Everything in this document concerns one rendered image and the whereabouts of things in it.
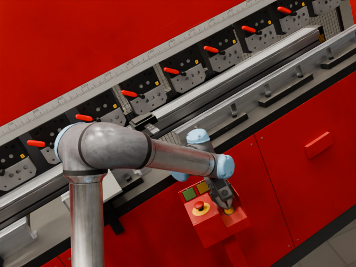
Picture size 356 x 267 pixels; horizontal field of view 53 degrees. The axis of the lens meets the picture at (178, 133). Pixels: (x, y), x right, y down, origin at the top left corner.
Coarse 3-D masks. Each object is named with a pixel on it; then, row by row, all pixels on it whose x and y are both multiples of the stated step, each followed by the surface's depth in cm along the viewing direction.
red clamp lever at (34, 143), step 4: (28, 140) 133; (32, 140) 134; (28, 144) 132; (32, 144) 133; (36, 144) 133; (40, 144) 134; (44, 144) 135; (48, 144) 135; (52, 144) 135; (52, 148) 136
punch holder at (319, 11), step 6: (306, 0) 173; (312, 0) 170; (318, 0) 169; (324, 0) 171; (330, 0) 173; (336, 0) 173; (312, 6) 172; (318, 6) 170; (324, 6) 171; (330, 6) 173; (336, 6) 174; (312, 12) 174; (318, 12) 171; (324, 12) 172
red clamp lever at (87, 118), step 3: (78, 114) 137; (78, 117) 137; (81, 117) 137; (84, 117) 137; (87, 117) 138; (90, 117) 139; (87, 120) 138; (90, 120) 139; (93, 120) 140; (96, 120) 139; (99, 120) 140
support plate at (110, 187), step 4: (108, 172) 146; (108, 176) 143; (112, 176) 141; (104, 180) 141; (108, 180) 140; (112, 180) 138; (104, 184) 138; (108, 184) 137; (112, 184) 135; (116, 184) 134; (104, 188) 135; (108, 188) 134; (112, 188) 133; (116, 188) 132; (120, 188) 130; (104, 192) 132; (108, 192) 131; (112, 192) 130; (116, 192) 129; (120, 192) 129; (104, 196) 130; (108, 196) 129; (112, 196) 128; (104, 200) 128
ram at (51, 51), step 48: (0, 0) 121; (48, 0) 126; (96, 0) 132; (144, 0) 139; (192, 0) 146; (240, 0) 154; (0, 48) 124; (48, 48) 130; (96, 48) 137; (144, 48) 144; (0, 96) 128; (48, 96) 134; (0, 144) 132
